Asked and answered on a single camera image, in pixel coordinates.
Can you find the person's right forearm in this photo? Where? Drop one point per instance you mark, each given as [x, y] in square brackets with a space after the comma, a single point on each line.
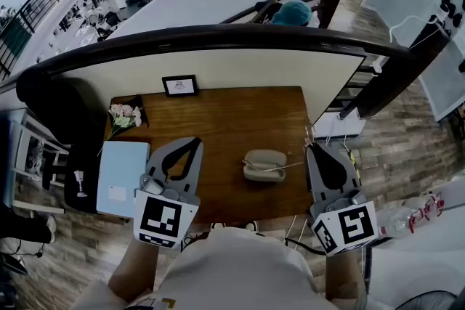
[343, 276]

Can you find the group of black hanging items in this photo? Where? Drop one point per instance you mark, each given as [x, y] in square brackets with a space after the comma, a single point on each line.
[452, 7]

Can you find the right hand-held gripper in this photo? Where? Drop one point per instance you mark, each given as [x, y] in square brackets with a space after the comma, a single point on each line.
[356, 227]

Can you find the person's white shirt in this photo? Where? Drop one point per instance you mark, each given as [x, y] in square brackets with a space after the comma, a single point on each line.
[236, 265]

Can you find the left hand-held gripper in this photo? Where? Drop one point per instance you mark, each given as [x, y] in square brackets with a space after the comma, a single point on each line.
[160, 218]

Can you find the black standing fan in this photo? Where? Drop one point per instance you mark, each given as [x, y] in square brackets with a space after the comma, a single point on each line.
[428, 303]

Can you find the person's left forearm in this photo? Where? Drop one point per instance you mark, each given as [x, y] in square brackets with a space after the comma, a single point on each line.
[134, 272]

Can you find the person's shoe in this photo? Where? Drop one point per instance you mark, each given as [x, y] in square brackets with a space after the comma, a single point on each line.
[218, 225]
[251, 226]
[52, 228]

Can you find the black office chair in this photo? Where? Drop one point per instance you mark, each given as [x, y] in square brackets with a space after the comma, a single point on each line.
[61, 109]

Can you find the beige pouch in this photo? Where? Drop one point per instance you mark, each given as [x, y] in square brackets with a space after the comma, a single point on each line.
[263, 155]

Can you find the white slatted rack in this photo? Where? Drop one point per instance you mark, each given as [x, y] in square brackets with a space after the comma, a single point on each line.
[34, 156]

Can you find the white floor box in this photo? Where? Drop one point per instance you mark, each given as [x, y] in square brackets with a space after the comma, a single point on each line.
[341, 125]

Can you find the person's right shoe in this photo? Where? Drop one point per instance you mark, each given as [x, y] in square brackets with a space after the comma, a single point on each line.
[251, 226]

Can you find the black picture frame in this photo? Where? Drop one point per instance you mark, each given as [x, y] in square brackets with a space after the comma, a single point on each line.
[180, 86]

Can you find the pink and white flower bouquet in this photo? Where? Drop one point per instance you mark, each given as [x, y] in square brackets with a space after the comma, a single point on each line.
[125, 114]

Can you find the small white goblet-shaped object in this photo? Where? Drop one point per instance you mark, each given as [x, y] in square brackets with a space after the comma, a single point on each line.
[80, 183]

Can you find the person's left shoe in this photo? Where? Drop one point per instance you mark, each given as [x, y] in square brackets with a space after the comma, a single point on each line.
[218, 225]

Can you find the light blue flat box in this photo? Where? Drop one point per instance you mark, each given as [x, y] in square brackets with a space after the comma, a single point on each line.
[123, 170]

